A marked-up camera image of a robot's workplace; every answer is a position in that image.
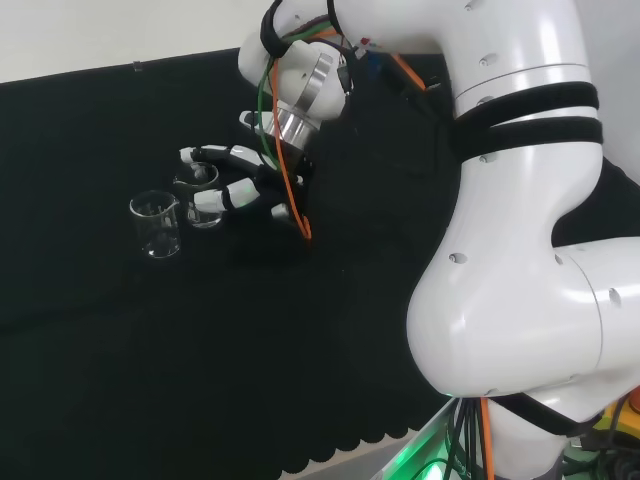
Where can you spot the clear glass beaker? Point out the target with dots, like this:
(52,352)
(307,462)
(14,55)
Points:
(205,220)
(157,245)

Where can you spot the clear base plate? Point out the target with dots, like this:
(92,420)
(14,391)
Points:
(415,450)

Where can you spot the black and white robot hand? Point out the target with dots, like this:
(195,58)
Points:
(280,185)

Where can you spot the yellow stop button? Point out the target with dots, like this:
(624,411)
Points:
(615,420)

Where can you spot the clear tape strip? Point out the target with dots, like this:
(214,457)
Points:
(136,65)

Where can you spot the black bench cloth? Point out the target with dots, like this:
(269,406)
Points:
(150,350)

